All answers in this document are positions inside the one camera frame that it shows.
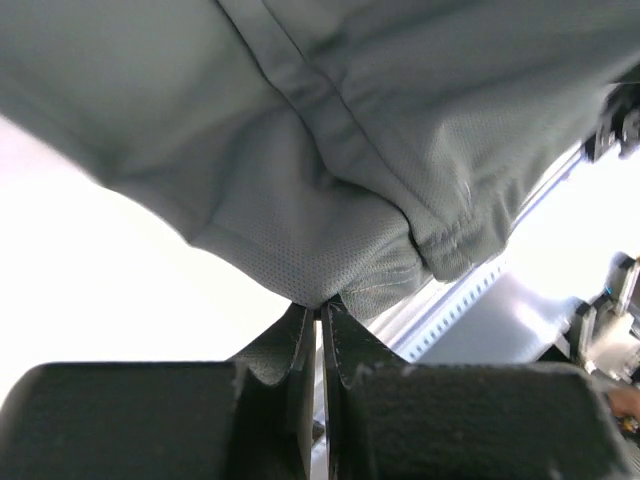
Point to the white slotted cable duct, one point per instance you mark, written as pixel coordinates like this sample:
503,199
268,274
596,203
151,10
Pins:
440,315

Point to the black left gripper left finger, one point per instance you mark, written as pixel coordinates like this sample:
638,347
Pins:
249,417

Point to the dark grey t shirt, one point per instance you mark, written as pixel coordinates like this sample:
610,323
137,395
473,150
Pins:
325,148

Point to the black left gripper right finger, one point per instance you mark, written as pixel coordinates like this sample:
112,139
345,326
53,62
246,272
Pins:
387,418

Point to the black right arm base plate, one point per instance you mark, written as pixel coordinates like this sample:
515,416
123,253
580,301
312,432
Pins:
618,124

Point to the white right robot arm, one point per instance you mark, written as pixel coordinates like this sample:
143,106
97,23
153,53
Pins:
602,336

